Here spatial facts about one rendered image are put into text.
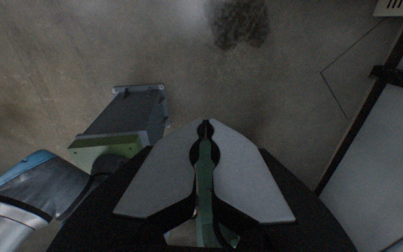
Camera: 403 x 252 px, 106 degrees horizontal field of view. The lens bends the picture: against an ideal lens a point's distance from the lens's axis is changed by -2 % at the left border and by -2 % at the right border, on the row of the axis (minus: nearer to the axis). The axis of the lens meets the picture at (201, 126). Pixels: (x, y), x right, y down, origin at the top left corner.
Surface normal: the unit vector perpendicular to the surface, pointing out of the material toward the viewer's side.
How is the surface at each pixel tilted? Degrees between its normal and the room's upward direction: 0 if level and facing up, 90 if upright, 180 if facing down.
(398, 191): 90
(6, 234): 74
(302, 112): 0
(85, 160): 3
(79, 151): 3
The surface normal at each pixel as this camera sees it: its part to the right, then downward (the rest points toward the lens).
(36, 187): 0.65, -0.51
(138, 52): 0.10, 0.54
